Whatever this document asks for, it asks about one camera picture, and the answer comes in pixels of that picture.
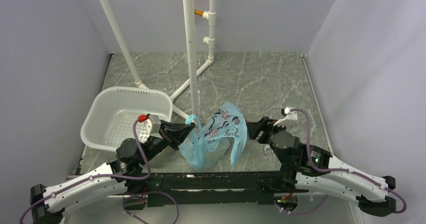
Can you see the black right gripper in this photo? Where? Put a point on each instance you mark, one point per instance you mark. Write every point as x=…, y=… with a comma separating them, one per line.
x=264, y=124

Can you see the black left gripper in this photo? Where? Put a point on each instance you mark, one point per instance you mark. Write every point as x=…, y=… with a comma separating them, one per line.
x=178, y=132

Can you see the light blue printed plastic bag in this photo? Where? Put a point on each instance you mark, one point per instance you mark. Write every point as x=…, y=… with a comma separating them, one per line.
x=206, y=145

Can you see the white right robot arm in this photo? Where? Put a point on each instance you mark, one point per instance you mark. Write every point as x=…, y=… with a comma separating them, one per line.
x=311, y=168

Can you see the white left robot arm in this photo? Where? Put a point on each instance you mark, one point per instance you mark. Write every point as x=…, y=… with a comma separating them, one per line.
x=126, y=173

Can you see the white plastic basket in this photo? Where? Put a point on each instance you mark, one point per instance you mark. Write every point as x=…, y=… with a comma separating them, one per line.
x=114, y=110

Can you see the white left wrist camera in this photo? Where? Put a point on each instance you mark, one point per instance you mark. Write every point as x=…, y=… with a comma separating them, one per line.
x=150, y=125

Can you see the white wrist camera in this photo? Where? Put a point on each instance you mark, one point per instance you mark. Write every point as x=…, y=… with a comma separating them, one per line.
x=289, y=114
x=150, y=125

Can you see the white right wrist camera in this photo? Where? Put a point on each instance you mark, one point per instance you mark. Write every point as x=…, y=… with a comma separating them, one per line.
x=289, y=114

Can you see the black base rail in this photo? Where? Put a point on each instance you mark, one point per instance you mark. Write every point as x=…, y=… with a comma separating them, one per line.
x=261, y=187

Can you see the white PVC pipe frame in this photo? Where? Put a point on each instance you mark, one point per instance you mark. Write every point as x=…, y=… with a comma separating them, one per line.
x=190, y=12

